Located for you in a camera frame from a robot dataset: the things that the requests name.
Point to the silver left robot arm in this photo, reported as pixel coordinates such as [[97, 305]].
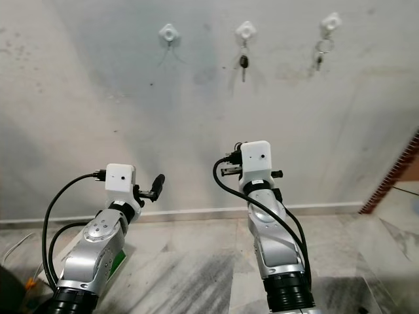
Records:
[[91, 261]]

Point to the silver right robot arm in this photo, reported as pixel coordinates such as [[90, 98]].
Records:
[[275, 248]]

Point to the white baseboard strip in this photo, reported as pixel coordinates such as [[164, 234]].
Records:
[[196, 210]]

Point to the green box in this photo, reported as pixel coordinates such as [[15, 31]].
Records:
[[119, 261]]

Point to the black car key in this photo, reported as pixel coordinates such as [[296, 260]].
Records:
[[243, 62]]

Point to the small orange object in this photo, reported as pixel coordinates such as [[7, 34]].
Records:
[[31, 284]]

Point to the dark grey stand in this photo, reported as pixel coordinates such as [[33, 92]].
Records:
[[10, 294]]

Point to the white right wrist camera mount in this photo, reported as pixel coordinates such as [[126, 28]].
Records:
[[255, 160]]

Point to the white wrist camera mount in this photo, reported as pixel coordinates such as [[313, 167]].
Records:
[[255, 160], [120, 180]]

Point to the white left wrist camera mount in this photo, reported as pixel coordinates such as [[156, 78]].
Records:
[[120, 180]]

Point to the white wall hook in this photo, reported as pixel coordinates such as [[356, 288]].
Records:
[[169, 33], [246, 30], [331, 21]]

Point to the red brick wall trim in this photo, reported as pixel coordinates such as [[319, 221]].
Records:
[[393, 170]]

